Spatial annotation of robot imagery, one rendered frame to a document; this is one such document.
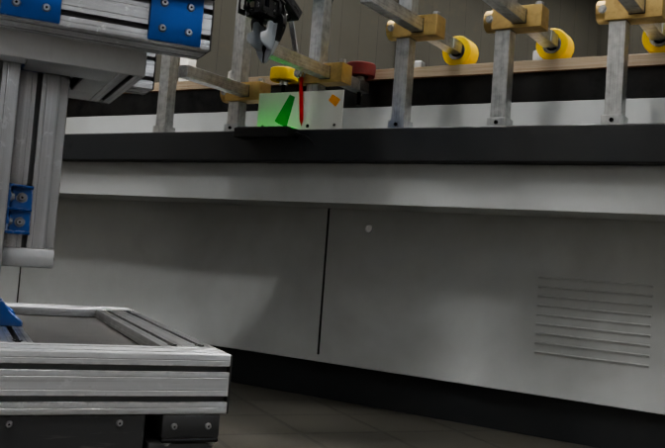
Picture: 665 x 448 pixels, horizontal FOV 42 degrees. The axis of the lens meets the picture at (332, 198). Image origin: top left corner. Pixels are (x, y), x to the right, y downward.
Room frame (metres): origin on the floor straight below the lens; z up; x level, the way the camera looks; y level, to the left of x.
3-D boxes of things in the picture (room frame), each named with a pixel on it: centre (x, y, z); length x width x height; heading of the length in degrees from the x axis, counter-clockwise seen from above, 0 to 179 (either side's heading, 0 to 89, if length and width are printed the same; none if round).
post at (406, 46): (2.03, -0.15, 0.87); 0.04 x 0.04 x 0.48; 58
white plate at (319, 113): (2.16, 0.10, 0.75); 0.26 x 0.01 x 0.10; 58
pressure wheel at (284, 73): (2.41, 0.16, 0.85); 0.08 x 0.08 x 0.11
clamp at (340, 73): (2.16, 0.04, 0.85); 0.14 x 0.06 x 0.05; 58
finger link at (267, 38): (1.89, 0.17, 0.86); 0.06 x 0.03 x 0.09; 148
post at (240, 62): (2.30, 0.27, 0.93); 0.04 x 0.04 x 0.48; 58
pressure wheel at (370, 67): (2.27, -0.05, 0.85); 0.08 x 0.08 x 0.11
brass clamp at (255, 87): (2.29, 0.26, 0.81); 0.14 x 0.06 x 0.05; 58
